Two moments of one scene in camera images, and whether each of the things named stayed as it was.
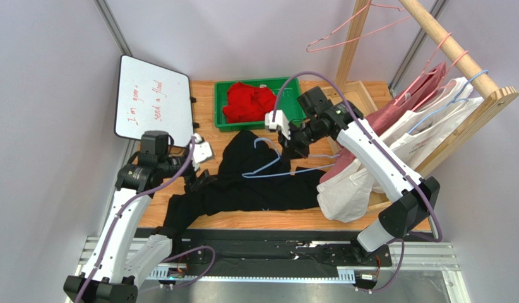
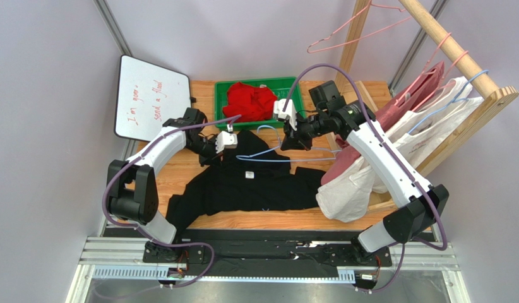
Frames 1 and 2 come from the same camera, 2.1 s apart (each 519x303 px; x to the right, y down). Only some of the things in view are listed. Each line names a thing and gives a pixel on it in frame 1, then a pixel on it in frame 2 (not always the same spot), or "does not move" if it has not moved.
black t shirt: [253, 172] does not move
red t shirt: [247, 103] does not move
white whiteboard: [151, 98] does not move
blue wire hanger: [253, 173] to [319, 148]
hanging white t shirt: [351, 194] does not move
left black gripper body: [189, 174] to [206, 150]
